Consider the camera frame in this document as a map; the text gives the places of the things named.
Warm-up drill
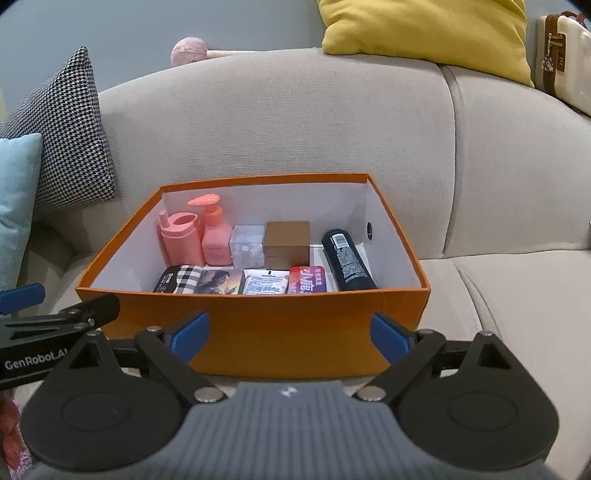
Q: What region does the plaid pouch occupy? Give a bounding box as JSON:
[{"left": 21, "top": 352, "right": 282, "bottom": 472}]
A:
[{"left": 164, "top": 264, "right": 204, "bottom": 295}]

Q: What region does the cream suitcase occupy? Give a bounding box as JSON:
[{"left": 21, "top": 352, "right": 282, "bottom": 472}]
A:
[{"left": 535, "top": 11, "right": 591, "bottom": 117}]

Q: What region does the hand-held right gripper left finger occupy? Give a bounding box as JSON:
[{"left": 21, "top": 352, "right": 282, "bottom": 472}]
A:
[{"left": 62, "top": 311, "right": 228, "bottom": 404}]

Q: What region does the beige sofa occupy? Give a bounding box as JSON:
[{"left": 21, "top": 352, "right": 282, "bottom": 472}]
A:
[{"left": 0, "top": 46, "right": 591, "bottom": 462}]

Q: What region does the red packet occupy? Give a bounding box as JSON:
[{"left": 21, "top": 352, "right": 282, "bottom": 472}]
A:
[{"left": 286, "top": 265, "right": 331, "bottom": 295}]

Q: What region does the black white houndstooth pillow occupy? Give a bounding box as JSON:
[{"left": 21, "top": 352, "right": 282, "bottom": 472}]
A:
[{"left": 0, "top": 46, "right": 117, "bottom": 219}]

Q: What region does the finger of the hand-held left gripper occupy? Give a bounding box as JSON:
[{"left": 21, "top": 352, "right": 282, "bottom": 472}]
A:
[
  {"left": 0, "top": 294, "right": 122, "bottom": 343},
  {"left": 0, "top": 282, "right": 46, "bottom": 317}
]

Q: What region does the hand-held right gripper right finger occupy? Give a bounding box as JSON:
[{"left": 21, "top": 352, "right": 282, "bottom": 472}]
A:
[{"left": 353, "top": 312, "right": 523, "bottom": 404}]

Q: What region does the pink plush toy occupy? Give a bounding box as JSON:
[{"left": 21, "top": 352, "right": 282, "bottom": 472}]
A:
[{"left": 170, "top": 35, "right": 251, "bottom": 68}]

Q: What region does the orange cardboard box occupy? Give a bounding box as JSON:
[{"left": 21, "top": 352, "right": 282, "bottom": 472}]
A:
[{"left": 75, "top": 172, "right": 431, "bottom": 377}]

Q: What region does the pink cup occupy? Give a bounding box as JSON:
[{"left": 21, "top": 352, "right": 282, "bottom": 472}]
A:
[{"left": 158, "top": 211, "right": 206, "bottom": 268}]

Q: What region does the yellow pillow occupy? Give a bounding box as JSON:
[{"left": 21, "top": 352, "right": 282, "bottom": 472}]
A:
[{"left": 316, "top": 0, "right": 536, "bottom": 89}]

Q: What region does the dark blue spray can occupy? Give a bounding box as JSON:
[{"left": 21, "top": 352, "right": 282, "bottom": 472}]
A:
[{"left": 321, "top": 229, "right": 379, "bottom": 292}]

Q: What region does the white tube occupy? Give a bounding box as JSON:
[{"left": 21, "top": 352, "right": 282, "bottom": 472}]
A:
[{"left": 241, "top": 268, "right": 291, "bottom": 295}]

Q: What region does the dark picture-print box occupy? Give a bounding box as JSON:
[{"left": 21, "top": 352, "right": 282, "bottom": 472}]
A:
[{"left": 193, "top": 270, "right": 247, "bottom": 295}]

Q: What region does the pink pump bottle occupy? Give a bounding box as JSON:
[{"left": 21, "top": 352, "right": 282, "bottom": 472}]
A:
[{"left": 187, "top": 192, "right": 233, "bottom": 267}]

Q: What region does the brown cardboard cube box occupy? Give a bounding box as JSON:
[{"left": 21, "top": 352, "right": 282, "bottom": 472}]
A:
[{"left": 263, "top": 220, "right": 311, "bottom": 270}]

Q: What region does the light blue pillow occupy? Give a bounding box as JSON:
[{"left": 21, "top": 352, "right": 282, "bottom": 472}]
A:
[{"left": 0, "top": 132, "right": 45, "bottom": 292}]

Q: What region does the clear plastic box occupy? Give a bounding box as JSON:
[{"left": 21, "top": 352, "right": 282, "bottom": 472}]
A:
[{"left": 229, "top": 224, "right": 269, "bottom": 271}]

